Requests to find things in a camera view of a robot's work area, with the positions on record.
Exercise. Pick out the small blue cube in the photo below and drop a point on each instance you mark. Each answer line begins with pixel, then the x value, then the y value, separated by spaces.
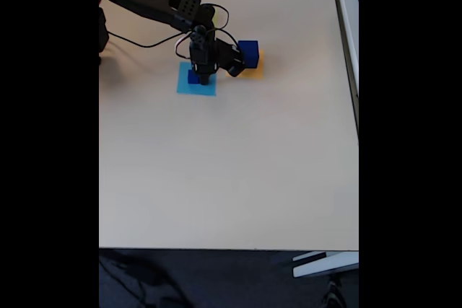
pixel 193 78

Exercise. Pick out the light blue paper square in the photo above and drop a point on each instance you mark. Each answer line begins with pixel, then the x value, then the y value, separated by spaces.
pixel 184 86

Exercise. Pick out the green paper square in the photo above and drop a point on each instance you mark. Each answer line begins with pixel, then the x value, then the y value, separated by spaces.
pixel 216 19

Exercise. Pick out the orange paper square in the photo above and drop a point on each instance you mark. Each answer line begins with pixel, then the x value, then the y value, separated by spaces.
pixel 253 73

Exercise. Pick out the large blue cube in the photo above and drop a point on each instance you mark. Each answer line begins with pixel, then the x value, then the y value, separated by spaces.
pixel 251 52

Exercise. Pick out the white neighbouring table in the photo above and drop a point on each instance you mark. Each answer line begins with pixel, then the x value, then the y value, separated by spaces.
pixel 348 34

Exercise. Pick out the white table foot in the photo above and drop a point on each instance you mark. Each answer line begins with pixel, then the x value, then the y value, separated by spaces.
pixel 325 264

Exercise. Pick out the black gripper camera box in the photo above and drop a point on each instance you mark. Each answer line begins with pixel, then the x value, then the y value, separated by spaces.
pixel 234 61

